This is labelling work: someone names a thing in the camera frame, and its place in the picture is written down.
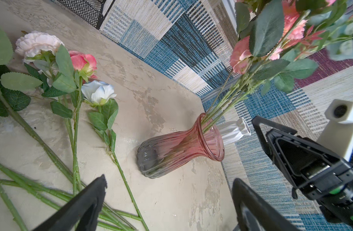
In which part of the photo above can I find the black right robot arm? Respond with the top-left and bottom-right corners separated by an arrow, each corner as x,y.
251,116 -> 353,228

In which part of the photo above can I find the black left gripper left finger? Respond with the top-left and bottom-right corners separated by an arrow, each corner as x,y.
35,175 -> 107,231

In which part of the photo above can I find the white ribbed ceramic vase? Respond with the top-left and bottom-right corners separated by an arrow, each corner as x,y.
217,117 -> 251,146

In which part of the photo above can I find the white rose stem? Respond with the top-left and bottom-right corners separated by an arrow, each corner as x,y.
81,80 -> 149,231

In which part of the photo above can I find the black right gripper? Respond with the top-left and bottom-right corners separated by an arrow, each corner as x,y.
251,116 -> 353,200

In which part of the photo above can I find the black wire mesh shelf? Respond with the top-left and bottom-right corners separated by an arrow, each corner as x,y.
54,0 -> 115,30

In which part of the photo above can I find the eucalyptus and pale flower stem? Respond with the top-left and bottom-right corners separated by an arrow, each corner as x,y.
305,1 -> 353,61

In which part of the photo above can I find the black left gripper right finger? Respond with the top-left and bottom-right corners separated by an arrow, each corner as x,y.
232,178 -> 298,231

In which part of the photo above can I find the red ribbed glass vase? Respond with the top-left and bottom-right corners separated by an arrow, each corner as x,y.
137,113 -> 224,179

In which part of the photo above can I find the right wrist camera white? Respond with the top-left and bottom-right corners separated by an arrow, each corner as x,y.
316,99 -> 353,161

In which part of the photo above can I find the pink double rose stem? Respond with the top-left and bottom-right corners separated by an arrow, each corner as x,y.
200,1 -> 327,133

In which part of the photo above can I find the pile of artificial flowers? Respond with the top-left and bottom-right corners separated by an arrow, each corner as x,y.
0,21 -> 142,231

